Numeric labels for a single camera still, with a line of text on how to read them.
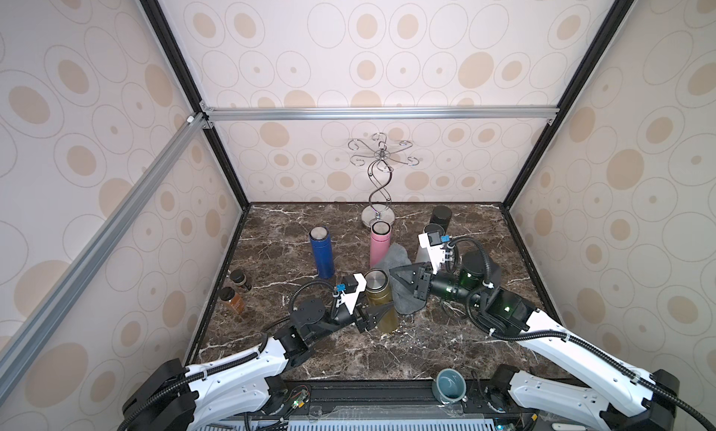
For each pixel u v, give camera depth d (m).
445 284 0.57
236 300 0.85
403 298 0.64
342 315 0.62
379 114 0.91
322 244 0.84
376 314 0.63
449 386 0.76
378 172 1.00
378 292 0.61
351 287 0.58
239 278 0.87
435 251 0.59
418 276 0.60
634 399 0.40
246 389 0.57
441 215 0.87
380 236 0.85
